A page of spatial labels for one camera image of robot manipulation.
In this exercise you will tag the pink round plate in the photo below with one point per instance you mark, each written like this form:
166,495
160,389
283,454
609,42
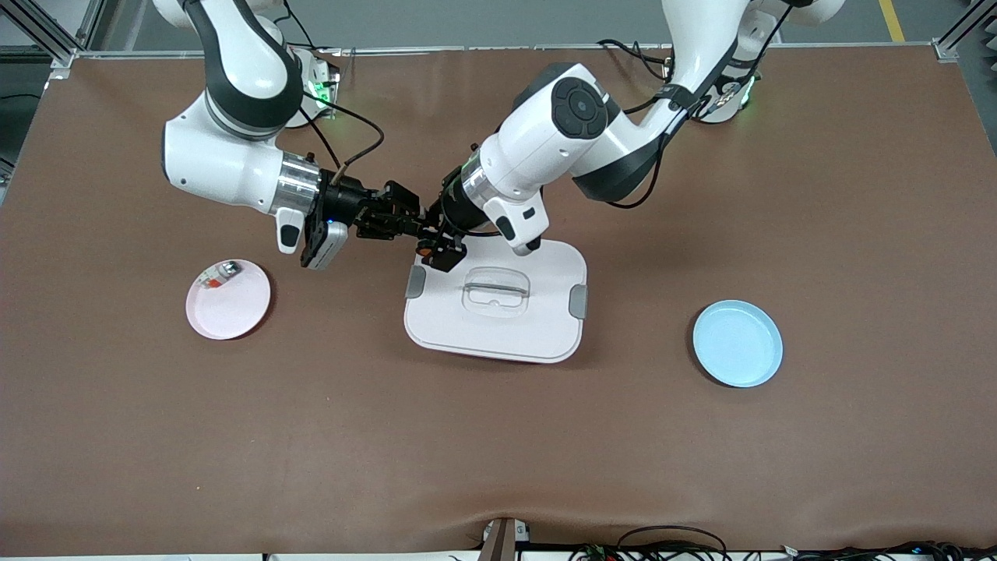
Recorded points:
234,312

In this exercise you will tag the white lunch box grey clips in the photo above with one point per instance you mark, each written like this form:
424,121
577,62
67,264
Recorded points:
498,335

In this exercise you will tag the brown table mat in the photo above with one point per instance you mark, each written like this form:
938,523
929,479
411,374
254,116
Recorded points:
498,436

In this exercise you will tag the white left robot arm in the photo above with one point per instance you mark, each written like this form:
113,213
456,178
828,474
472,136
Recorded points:
561,132

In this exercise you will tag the aluminium frame profile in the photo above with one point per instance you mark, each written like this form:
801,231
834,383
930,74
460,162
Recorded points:
62,54
946,48

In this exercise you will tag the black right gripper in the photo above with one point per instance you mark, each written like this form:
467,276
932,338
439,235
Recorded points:
352,203

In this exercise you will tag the light blue round plate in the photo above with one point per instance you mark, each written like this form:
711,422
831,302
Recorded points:
736,343

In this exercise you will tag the brown post with white bracket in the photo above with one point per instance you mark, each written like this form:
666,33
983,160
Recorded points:
500,541

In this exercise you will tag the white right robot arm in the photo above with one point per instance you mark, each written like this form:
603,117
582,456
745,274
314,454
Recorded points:
234,156

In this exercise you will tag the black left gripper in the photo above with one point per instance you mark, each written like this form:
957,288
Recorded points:
449,217

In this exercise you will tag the silver table edge rail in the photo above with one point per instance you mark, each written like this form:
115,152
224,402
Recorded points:
467,49

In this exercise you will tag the small clear red switch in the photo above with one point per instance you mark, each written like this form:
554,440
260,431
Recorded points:
218,274

